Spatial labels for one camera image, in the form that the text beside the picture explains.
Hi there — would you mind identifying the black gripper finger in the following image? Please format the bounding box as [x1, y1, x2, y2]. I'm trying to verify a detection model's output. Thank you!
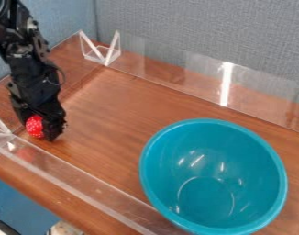
[41, 116, 66, 141]
[10, 100, 34, 125]

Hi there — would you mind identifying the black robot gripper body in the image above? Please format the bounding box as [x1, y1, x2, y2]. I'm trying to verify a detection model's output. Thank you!
[8, 60, 66, 118]

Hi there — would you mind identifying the red toy strawberry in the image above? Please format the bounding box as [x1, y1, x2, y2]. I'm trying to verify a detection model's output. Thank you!
[25, 115, 44, 138]

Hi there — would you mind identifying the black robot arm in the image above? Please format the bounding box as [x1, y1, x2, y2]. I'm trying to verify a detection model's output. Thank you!
[0, 0, 66, 141]

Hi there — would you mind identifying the blue plastic bowl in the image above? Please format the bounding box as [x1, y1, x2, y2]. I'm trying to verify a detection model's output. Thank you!
[138, 118, 288, 235]

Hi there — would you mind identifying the clear acrylic front barrier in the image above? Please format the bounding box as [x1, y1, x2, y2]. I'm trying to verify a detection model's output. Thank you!
[0, 133, 186, 235]

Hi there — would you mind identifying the clear acrylic barrier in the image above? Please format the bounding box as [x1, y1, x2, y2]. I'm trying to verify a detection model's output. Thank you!
[106, 31, 299, 132]
[0, 133, 186, 235]

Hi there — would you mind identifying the clear acrylic back barrier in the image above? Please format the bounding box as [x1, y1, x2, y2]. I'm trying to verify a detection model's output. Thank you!
[106, 31, 299, 132]

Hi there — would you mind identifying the clear acrylic left bracket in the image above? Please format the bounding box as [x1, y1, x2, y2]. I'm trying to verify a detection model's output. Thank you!
[0, 111, 14, 157]

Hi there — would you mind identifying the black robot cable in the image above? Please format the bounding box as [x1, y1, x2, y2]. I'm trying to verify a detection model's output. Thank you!
[49, 62, 66, 90]

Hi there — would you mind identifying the clear acrylic corner bracket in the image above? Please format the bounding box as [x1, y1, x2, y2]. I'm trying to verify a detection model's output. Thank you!
[78, 31, 121, 66]

